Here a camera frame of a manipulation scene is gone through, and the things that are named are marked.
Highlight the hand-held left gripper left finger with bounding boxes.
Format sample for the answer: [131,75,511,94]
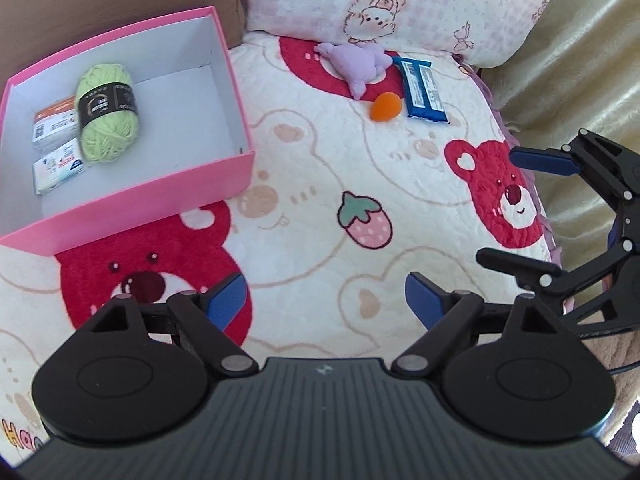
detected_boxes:
[75,272,258,376]

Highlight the orange ball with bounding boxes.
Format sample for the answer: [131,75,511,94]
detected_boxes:
[370,92,403,122]

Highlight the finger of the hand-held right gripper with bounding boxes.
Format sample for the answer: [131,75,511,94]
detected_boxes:
[476,241,633,295]
[510,130,640,203]

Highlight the purple plush toy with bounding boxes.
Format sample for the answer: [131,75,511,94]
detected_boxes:
[314,41,394,100]

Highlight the blue snack packet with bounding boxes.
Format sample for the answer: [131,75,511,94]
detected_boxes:
[391,56,450,125]

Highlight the person's beige trousers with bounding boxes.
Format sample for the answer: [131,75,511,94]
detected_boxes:
[575,327,640,378]

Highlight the small white blue-print box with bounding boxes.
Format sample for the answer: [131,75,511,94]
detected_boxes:
[32,141,85,195]

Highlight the green yarn ball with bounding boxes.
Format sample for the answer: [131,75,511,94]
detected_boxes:
[75,62,142,165]

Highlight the pink cardboard box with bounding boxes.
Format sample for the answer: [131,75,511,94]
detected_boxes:
[0,6,256,256]

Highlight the pink checked pillow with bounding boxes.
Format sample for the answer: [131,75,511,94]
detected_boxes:
[241,0,566,68]

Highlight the small orange-label white box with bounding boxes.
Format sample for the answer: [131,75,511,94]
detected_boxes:
[32,96,81,152]

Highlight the bear-printed bed sheet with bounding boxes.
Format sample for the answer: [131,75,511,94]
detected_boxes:
[0,30,563,466]

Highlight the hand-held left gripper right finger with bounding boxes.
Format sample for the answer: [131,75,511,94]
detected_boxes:
[391,272,581,375]

